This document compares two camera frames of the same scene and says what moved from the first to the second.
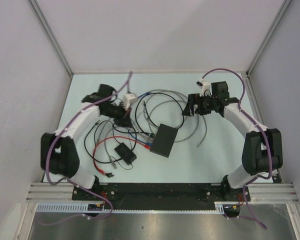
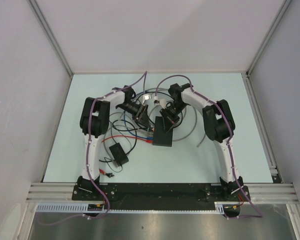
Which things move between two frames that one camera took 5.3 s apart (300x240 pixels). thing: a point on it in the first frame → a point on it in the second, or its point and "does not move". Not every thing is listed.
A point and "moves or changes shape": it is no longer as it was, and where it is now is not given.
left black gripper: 125,120 → 141,116
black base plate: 160,196 does not move
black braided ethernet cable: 145,131 → 129,129
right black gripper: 196,99 → 169,121
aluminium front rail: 259,192 does not move
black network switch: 163,140 moves or changes shape
